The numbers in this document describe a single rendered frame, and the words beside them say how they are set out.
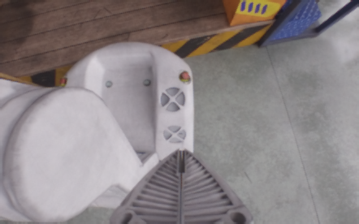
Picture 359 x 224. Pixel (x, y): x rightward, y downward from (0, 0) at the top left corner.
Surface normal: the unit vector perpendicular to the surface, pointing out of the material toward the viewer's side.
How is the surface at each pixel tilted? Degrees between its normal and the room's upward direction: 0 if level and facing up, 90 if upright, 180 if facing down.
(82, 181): 90
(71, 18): 0
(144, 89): 0
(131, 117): 0
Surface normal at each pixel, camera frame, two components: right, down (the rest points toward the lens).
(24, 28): -0.04, -0.13
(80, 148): 1.00, -0.03
